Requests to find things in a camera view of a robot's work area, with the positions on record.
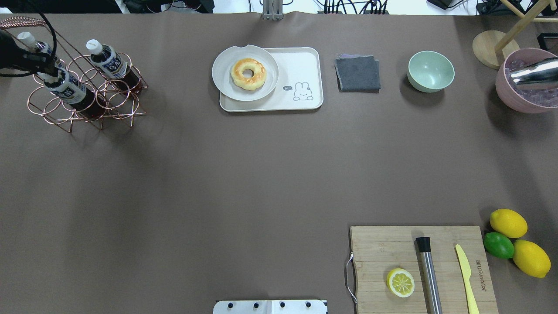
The tea bottle rear right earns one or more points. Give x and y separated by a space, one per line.
108 61

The glazed yellow donut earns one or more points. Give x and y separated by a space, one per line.
248 74

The wooden mug tree stand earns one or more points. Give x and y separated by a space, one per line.
492 47

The tea bottle rear left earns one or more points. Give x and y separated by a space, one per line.
34 45

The green lime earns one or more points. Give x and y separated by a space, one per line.
498 245

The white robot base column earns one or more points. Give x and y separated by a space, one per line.
303 306

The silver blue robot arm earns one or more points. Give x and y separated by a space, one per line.
539 75

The tea bottle white cap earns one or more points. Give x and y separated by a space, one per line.
73 93

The bamboo cutting board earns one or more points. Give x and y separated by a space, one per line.
379 249

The white round plate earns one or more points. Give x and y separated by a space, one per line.
225 60

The copper wire bottle rack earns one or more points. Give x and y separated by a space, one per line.
120 106

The half lemon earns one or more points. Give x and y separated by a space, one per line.
400 282

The aluminium frame post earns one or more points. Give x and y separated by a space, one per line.
272 9

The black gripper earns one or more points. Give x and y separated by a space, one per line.
9 50

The folded grey cloth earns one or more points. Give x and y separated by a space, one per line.
357 73

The pink bowl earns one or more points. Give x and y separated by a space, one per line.
524 101

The steel muddler black tip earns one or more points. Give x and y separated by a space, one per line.
429 276

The cream rabbit tray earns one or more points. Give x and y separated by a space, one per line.
294 80

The yellow lemon far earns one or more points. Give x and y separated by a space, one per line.
509 223

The yellow plastic knife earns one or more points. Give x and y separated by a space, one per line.
466 274

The yellow lemon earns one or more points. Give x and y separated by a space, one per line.
531 259
509 223

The yellow lemon near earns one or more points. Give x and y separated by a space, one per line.
531 259

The mint green bowl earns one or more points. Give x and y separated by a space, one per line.
430 71

